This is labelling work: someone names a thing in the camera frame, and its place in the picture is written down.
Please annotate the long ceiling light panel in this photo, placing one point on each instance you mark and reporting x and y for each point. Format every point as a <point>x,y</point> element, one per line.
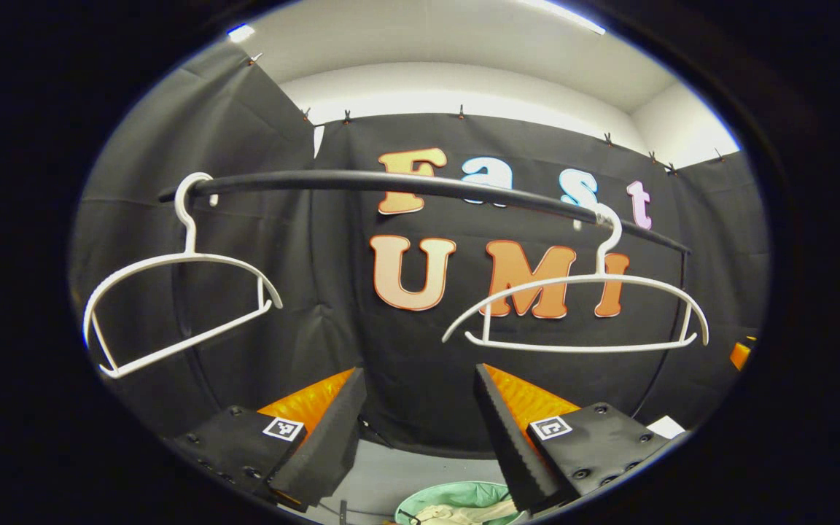
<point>566,14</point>

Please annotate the white plastic clothes hanger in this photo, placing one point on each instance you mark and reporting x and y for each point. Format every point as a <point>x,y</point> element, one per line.
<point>189,233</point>
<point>588,278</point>

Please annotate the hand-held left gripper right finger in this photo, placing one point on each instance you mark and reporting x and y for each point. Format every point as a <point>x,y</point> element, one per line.
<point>507,437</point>

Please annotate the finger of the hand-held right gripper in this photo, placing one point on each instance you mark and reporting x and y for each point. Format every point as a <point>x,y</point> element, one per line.
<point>741,355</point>

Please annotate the small ceiling light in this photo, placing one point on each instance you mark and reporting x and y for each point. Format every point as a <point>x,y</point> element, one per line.
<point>240,33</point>

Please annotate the green laundry hamper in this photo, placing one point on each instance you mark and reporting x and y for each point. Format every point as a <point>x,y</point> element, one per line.
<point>449,492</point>

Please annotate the cream button shirt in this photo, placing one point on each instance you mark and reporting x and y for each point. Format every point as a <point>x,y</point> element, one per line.
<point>464,512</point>

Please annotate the black backdrop cloth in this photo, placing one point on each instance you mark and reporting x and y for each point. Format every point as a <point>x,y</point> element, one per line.
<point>391,364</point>

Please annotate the black metal clothes rack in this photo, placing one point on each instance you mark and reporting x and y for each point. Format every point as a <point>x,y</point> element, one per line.
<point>318,179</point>

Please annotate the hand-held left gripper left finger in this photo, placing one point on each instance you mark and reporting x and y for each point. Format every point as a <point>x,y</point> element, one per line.
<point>325,445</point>

